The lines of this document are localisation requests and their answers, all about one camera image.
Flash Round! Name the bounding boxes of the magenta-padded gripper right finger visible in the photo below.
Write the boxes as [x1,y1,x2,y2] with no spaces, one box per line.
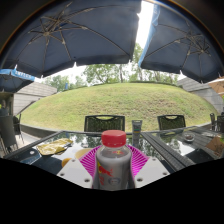
[126,145,171,189]

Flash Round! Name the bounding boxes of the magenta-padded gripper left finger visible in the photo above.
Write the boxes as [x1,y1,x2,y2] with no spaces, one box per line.
[56,145,101,190]

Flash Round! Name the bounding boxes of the red-capped clear drink bottle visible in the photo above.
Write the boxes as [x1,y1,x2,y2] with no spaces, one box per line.
[91,129,136,192]

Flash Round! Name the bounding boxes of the yellow foil packet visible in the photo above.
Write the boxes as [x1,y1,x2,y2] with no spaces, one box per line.
[35,138,74,157]

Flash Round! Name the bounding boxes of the grey cylindrical container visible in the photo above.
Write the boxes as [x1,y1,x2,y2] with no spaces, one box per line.
[131,119,143,139]

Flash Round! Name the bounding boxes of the small glass ashtray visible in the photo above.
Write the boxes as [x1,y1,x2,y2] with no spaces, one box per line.
[183,132,196,143]

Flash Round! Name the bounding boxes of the black wicker chair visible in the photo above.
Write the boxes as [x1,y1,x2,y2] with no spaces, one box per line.
[83,114,126,133]
[209,112,218,132]
[216,114,224,133]
[157,114,187,131]
[13,113,24,143]

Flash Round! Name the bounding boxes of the brown paper sheet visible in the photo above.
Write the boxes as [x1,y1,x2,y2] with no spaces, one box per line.
[205,135,224,158]

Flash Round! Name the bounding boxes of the person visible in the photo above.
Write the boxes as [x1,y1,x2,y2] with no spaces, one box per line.
[0,99,9,117]

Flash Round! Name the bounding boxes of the beige patio umbrella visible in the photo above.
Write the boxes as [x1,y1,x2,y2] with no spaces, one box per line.
[208,77,224,96]

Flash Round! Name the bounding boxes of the blue umbrella with light trim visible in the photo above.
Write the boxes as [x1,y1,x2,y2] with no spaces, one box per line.
[0,68,36,94]

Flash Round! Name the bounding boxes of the dark blue patio umbrella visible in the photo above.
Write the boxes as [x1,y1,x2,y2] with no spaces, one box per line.
[138,1,224,84]
[0,0,143,79]

